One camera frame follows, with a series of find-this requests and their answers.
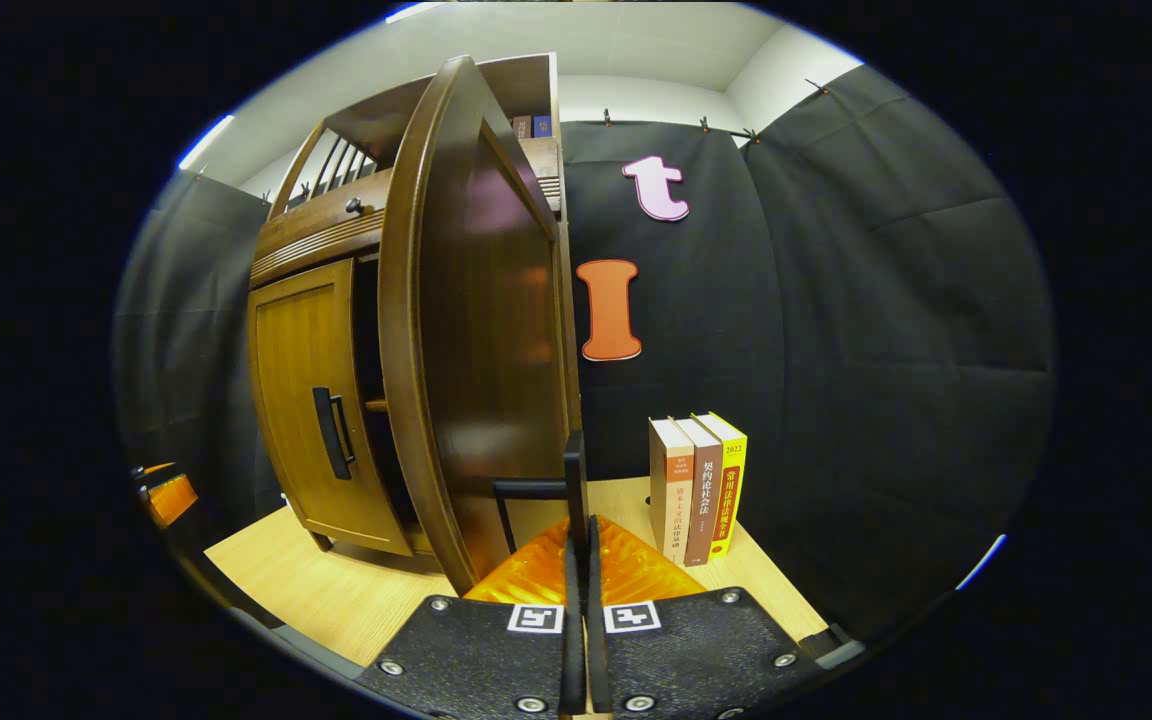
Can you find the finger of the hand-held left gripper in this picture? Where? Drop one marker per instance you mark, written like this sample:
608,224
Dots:
151,471
171,498

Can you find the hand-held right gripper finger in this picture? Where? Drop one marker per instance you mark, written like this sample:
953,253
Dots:
573,640
596,640

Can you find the wooden cabinet door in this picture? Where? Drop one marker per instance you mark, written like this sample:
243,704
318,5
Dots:
496,330
296,370

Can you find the wooden double-door shoe cabinet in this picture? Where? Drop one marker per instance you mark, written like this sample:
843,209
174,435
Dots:
526,85

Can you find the beige and orange book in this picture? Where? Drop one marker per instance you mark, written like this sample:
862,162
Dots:
671,490

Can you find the brown spine book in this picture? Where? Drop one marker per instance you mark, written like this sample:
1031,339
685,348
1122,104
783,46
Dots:
706,500

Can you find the yellow book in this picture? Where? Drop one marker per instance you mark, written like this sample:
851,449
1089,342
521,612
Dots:
732,490

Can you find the narrow ceiling light strip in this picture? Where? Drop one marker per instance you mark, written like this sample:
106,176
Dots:
206,141

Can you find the black backdrop cloth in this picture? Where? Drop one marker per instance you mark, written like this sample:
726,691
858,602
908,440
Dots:
886,350

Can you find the maroon shelf book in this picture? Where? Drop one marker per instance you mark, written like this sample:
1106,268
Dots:
522,127

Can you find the blue shelf book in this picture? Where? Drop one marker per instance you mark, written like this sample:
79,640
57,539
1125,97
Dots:
541,126

